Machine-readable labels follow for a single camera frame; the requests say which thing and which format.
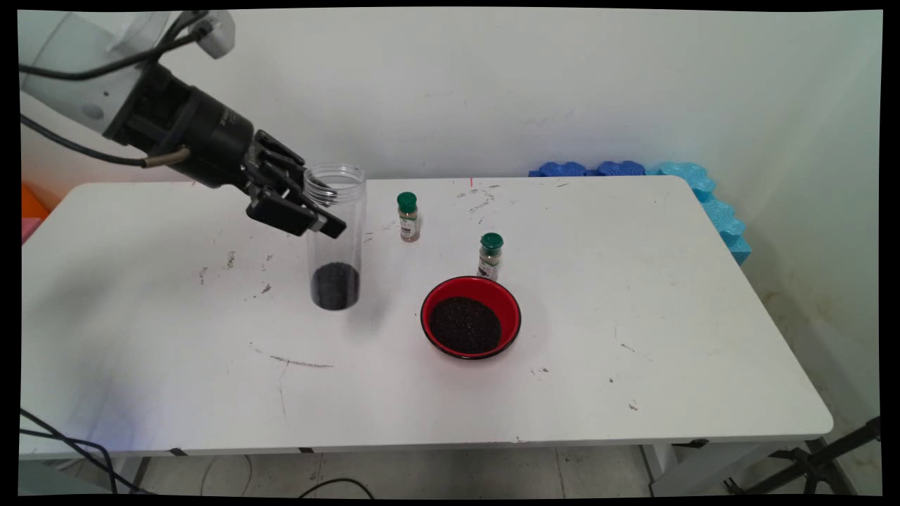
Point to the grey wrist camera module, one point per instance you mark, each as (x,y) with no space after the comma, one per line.
(216,35)

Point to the black tripod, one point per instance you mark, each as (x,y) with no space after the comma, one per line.
(808,458)

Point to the white table leg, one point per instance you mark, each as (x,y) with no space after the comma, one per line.
(703,467)

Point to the green-capped spice bottle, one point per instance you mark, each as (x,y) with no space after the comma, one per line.
(408,218)
(490,263)

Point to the red bowl with black rim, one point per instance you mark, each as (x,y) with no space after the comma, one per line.
(471,286)

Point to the black seeds heap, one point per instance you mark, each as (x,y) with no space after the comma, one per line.
(464,327)
(336,288)

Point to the light blue foam mat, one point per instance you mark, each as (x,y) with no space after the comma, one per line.
(710,204)

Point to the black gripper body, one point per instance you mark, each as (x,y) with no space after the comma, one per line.
(204,137)

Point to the pink block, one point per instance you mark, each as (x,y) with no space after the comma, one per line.
(29,230)

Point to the dark blue foam piece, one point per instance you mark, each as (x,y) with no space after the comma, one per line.
(559,169)
(621,169)

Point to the clear plastic jar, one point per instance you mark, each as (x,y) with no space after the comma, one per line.
(346,246)

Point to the orange block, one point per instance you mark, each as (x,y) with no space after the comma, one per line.
(31,204)

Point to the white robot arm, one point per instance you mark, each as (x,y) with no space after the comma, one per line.
(70,49)

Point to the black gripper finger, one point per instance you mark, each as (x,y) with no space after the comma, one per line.
(288,211)
(281,154)

